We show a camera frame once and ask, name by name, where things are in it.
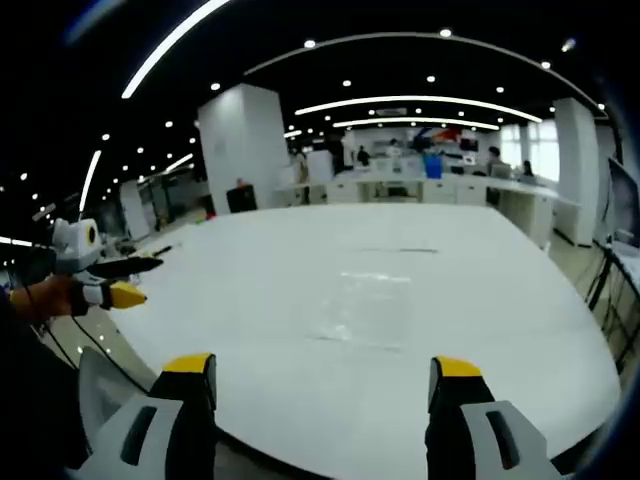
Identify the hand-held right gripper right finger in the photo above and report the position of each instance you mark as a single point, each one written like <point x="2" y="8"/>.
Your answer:
<point x="480" y="435"/>

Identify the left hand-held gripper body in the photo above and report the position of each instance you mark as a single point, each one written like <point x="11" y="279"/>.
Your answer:
<point x="70" y="247"/>

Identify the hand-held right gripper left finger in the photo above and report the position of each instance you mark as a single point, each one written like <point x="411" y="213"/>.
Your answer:
<point x="165" y="430"/>

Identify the clear resealable plastic bag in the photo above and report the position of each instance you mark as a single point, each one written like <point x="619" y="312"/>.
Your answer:
<point x="370" y="300"/>

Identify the person's dark clothing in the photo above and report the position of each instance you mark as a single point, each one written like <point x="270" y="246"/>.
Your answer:
<point x="35" y="400"/>

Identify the black box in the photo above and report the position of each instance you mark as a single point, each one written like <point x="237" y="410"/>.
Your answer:
<point x="242" y="198"/>

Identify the wide white pillar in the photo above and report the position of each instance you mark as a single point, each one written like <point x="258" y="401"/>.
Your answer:
<point x="245" y="150"/>

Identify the black metal stand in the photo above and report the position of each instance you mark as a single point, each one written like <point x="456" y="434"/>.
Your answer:
<point x="607" y="290"/>

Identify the long white counter desk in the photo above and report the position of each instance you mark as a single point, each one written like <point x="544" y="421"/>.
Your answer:
<point x="450" y="187"/>

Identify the blue bin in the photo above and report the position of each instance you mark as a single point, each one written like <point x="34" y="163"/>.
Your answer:
<point x="433" y="166"/>

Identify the dark monitor screen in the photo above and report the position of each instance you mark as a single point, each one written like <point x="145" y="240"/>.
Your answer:
<point x="624" y="200"/>

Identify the white pillar by window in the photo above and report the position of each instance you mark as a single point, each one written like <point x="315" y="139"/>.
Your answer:
<point x="575" y="165"/>

